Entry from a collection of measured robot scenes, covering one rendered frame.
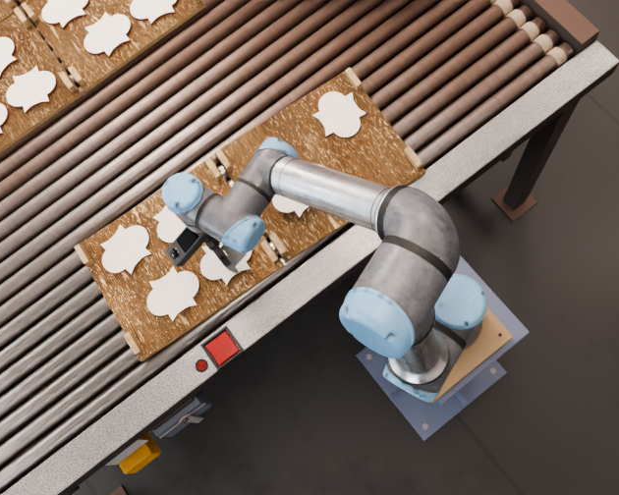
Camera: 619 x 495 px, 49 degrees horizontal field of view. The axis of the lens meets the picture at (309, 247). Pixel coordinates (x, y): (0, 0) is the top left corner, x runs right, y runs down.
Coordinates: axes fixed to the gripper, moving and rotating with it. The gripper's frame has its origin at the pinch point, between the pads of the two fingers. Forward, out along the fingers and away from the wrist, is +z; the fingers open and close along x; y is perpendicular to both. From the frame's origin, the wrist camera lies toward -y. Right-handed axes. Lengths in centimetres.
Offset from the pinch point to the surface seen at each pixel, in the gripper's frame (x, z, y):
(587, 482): -103, 103, 54
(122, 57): 66, 9, 6
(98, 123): 54, 11, -9
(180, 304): -3.5, 8.1, -15.4
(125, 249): 16.6, 8.1, -20.0
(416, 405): -51, 101, 22
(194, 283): -0.8, 8.1, -9.9
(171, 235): 13.0, 8.1, -8.4
